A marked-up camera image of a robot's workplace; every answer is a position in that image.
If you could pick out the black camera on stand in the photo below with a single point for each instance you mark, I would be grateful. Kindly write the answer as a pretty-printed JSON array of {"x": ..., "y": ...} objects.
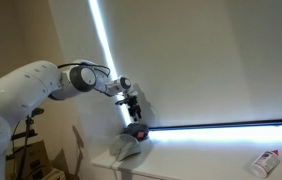
[{"x": 37, "y": 111}]

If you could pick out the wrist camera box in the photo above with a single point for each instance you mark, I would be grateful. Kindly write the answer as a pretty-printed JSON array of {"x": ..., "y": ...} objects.
[{"x": 121, "y": 101}]

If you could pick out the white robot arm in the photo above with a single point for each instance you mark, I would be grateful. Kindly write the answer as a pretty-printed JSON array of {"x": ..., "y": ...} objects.
[{"x": 24, "y": 86}]

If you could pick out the grey crumpled cloth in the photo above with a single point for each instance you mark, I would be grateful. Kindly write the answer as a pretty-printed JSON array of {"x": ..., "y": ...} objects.
[{"x": 139, "y": 130}]

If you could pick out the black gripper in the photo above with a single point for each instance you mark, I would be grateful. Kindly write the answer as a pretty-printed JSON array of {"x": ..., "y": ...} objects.
[{"x": 132, "y": 101}]

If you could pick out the white glue bottle red tip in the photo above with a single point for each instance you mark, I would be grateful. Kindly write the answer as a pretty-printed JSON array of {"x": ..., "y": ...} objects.
[{"x": 266, "y": 163}]

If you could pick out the light grey baseball cap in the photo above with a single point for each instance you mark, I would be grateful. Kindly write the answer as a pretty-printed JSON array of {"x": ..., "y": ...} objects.
[{"x": 126, "y": 146}]

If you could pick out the cardboard box with print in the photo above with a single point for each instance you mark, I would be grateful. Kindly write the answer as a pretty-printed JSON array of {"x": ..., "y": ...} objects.
[{"x": 36, "y": 156}]

